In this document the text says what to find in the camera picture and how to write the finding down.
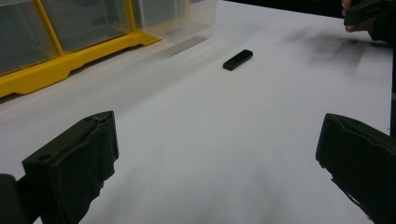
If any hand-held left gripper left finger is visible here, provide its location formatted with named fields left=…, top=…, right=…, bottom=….
left=21, top=110, right=120, bottom=224

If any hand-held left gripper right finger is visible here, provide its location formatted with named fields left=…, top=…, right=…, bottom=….
left=315, top=113, right=396, bottom=224

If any yellow storage cabinet with drawers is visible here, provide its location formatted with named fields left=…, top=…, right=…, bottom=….
left=0, top=0, right=163, bottom=99

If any small black rectangular block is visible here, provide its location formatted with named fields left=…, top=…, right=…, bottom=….
left=222, top=49, right=254, bottom=72

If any clear plastic drawer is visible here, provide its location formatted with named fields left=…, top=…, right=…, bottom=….
left=132, top=0, right=219, bottom=44

